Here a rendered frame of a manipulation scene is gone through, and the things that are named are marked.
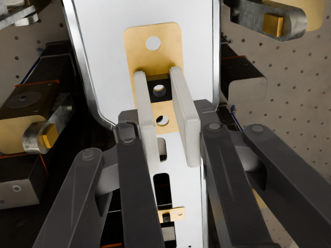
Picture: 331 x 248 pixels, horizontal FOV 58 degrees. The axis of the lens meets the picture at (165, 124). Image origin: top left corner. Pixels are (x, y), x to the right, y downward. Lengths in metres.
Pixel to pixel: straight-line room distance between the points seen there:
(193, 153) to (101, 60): 0.34
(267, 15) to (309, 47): 0.52
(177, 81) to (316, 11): 0.33
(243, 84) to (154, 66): 0.34
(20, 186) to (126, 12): 0.28
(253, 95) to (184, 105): 0.40
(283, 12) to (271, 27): 0.02
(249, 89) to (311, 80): 0.44
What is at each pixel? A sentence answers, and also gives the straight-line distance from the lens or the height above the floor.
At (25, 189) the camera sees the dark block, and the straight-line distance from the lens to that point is 0.47.
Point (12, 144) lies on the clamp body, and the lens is 0.49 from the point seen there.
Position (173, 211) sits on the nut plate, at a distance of 0.67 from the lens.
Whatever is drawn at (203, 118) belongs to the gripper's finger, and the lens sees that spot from 0.16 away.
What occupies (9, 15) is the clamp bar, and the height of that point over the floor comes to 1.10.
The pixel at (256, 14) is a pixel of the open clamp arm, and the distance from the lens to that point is 0.44.
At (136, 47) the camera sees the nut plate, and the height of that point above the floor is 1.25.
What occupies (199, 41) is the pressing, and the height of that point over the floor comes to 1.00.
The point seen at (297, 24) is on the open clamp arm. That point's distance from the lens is 0.39.
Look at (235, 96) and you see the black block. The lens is 0.54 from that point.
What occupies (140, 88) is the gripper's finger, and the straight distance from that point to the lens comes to 0.18.
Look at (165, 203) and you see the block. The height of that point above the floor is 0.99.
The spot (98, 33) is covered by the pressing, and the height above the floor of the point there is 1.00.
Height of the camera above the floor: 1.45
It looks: 58 degrees down
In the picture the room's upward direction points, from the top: 168 degrees clockwise
